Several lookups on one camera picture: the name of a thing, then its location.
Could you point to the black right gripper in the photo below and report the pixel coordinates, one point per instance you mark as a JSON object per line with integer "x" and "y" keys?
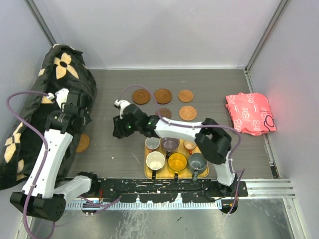
{"x": 118, "y": 130}

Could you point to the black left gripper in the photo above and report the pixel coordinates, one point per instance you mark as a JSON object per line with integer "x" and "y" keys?
{"x": 88, "y": 119}

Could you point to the dark walnut coaster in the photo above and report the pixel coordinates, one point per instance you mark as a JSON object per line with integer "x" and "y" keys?
{"x": 164, "y": 113}

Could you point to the light woven coaster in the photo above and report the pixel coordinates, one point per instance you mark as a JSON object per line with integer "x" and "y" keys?
{"x": 83, "y": 143}

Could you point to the dark brown ringed coaster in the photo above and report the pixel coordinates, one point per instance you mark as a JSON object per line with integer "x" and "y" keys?
{"x": 163, "y": 96}

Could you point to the light wooden coaster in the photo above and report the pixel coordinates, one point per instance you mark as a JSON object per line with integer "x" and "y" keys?
{"x": 187, "y": 113}
{"x": 185, "y": 96}

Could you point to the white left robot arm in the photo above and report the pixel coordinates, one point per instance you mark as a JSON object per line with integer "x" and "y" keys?
{"x": 39, "y": 197}

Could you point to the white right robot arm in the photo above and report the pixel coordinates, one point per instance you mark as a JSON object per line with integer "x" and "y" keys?
{"x": 210, "y": 137}

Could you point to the small orange cup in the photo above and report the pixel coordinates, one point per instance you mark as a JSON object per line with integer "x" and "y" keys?
{"x": 190, "y": 146}

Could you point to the small white mug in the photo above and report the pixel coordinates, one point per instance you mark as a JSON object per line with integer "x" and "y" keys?
{"x": 152, "y": 144}

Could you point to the black floral plush blanket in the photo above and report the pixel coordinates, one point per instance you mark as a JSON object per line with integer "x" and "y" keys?
{"x": 62, "y": 67}

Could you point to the purple glass mug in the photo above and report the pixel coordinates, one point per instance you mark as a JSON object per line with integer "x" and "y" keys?
{"x": 169, "y": 145}

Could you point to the large white mug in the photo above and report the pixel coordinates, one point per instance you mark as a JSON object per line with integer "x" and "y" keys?
{"x": 155, "y": 161}

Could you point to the yellow plastic tray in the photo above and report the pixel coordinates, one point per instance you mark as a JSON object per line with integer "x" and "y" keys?
{"x": 165, "y": 158}

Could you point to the yellow mug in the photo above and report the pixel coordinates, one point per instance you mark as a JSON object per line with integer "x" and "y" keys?
{"x": 177, "y": 162}

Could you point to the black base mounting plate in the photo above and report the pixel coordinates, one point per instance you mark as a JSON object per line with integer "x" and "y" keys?
{"x": 160, "y": 191}

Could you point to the grey mug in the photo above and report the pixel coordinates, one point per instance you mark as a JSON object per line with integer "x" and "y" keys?
{"x": 197, "y": 165}

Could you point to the pink patterned plastic package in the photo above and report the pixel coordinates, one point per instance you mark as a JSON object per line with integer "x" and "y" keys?
{"x": 250, "y": 113}

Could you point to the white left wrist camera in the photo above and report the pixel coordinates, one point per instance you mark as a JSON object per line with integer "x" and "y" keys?
{"x": 60, "y": 97}

